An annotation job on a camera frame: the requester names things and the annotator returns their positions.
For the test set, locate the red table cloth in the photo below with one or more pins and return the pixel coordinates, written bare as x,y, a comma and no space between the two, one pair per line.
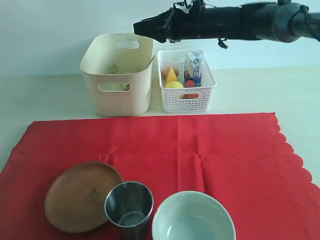
241,160

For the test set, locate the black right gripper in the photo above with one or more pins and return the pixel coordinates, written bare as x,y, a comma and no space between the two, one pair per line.
199,23

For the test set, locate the small milk carton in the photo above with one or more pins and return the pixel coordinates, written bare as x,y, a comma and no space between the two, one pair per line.
193,66

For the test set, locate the yellow cheese wedge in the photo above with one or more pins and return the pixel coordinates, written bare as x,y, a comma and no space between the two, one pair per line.
171,76

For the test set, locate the stainless steel cup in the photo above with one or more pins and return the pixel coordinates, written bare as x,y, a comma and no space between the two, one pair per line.
128,206

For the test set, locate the brown egg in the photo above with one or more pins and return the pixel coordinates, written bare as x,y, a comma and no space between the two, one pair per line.
165,71

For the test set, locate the brown wooden plate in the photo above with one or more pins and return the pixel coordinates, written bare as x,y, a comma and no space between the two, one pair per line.
75,201

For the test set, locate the orange carrot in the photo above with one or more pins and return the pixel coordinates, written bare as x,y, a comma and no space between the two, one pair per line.
189,84

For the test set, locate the white perforated plastic basket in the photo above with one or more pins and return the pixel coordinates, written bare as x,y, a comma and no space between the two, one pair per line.
174,100

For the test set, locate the yellow lemon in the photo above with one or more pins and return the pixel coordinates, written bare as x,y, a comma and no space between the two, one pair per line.
174,85

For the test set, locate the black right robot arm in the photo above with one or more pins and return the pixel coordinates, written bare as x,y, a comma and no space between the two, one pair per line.
281,21

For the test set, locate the cream plastic bin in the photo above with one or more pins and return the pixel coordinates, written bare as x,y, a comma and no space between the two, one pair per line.
131,53

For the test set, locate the pale green ceramic bowl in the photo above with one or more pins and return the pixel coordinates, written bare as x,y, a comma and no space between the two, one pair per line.
192,215

